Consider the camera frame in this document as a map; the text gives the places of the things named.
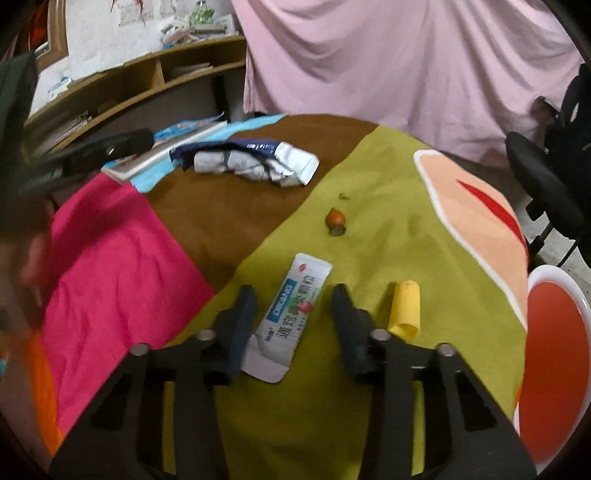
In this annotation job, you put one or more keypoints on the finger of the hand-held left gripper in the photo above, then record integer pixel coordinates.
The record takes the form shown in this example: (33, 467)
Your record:
(120, 144)

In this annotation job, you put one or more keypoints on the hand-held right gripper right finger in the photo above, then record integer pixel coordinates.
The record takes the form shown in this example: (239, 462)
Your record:
(351, 341)

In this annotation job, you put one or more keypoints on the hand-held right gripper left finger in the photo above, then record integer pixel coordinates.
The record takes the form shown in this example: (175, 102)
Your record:
(242, 332)

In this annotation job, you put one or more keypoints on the blue white medicine sachet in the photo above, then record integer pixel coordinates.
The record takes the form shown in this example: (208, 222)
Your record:
(295, 304)

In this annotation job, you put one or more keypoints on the yellow paper tube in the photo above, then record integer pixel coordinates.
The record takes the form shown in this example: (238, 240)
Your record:
(405, 309)

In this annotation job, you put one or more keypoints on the small red fruit piece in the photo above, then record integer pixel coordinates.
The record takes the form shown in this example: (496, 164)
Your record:
(334, 220)

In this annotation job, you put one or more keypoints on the blue white bag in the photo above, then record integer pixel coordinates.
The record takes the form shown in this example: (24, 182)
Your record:
(249, 161)

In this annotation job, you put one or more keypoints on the orange basin white rim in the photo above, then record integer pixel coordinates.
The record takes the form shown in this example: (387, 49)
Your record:
(551, 360)

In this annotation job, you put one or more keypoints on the person's left hand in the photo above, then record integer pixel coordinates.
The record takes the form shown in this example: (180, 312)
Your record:
(39, 263)

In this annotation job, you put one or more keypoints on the blue cover picture book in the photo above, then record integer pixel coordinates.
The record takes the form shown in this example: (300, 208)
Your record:
(152, 157)

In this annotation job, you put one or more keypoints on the large pile of papers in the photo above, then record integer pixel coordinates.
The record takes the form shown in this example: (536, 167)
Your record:
(64, 129)

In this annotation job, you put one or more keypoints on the wooden shelf desk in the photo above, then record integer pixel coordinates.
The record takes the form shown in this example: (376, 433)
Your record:
(138, 78)

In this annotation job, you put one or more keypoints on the blue white tissue box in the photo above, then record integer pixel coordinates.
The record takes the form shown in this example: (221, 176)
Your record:
(60, 85)

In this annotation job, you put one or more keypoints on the small pile of papers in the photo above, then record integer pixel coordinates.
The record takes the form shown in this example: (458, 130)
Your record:
(189, 69)

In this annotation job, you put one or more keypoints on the multicoloured patchwork blanket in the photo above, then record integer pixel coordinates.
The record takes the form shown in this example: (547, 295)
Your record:
(120, 277)

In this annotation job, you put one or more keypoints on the stack of books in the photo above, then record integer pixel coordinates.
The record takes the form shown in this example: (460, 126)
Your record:
(194, 33)

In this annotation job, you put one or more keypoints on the black office chair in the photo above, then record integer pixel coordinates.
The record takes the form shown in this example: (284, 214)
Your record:
(540, 184)

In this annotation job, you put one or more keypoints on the pink hanging sheet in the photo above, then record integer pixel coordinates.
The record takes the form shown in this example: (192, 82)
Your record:
(392, 69)

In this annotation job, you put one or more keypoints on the wooden picture frame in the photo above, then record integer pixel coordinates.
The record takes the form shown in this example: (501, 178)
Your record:
(57, 41)

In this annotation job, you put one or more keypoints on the white wall charts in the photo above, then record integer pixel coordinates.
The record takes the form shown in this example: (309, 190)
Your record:
(131, 11)

